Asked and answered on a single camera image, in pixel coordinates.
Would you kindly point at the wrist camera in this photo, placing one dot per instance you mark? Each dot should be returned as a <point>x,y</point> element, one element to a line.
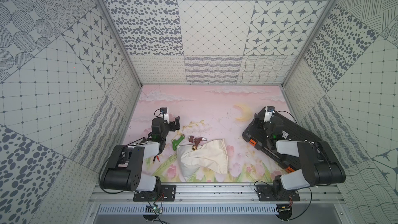
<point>269,113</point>
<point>164,113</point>

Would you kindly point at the aluminium rail frame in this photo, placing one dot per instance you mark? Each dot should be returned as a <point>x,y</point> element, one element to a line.
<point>223,193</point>

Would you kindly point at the small circuit board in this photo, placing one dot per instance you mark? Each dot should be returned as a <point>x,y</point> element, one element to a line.
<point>154,209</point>

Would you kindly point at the red black wire leads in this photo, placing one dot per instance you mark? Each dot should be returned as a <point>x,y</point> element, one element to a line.
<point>156,158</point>

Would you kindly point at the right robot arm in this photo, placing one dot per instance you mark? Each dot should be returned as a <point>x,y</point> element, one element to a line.
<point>307,163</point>

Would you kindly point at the cream cloth soil bag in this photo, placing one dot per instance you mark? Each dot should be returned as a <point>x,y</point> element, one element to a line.
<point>212,155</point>

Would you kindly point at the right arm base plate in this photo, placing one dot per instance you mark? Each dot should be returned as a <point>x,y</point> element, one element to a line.
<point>269,193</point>

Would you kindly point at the black plastic tool case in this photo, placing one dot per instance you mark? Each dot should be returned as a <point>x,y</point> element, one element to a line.
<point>279,141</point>

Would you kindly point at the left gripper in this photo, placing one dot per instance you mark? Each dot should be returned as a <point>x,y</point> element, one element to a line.
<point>171,125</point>

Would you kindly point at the green plastic pipe fitting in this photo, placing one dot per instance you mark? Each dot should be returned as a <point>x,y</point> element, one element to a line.
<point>176,142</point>

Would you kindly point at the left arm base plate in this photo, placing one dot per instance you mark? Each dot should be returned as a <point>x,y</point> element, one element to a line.
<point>161,193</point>

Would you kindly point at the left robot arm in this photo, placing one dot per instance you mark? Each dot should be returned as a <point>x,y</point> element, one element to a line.
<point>123,170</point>

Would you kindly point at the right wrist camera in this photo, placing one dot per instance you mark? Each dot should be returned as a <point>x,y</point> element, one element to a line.
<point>269,113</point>

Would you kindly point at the brown garden tap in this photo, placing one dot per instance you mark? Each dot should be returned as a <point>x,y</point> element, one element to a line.
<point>196,141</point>

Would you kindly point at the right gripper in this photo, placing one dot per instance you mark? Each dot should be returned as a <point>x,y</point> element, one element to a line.
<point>260,122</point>

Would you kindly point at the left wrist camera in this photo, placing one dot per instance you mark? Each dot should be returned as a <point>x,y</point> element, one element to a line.
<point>164,113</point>

